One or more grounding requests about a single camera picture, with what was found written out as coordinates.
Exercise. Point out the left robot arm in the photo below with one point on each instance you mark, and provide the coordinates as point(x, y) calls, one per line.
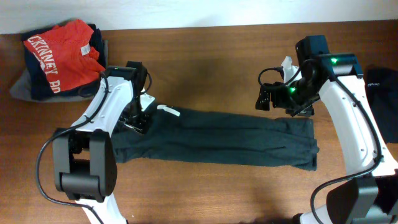
point(84, 163)

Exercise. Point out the folded navy blue garment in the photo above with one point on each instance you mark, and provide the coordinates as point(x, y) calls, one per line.
point(37, 84)

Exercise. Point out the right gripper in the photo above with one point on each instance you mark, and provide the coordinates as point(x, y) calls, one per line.
point(278, 101)

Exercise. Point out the folded grey garment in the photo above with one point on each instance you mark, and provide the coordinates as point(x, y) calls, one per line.
point(22, 87)

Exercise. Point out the folded red printed t-shirt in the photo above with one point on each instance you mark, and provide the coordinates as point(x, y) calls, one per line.
point(65, 57)

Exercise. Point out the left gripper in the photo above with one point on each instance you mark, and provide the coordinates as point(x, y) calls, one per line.
point(141, 125)

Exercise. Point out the dark green t-shirt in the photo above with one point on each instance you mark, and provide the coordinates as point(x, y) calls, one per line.
point(180, 134)

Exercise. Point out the black garment pile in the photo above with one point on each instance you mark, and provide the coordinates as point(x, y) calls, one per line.
point(381, 91)

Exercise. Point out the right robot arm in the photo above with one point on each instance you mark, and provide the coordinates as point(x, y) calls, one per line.
point(368, 191)

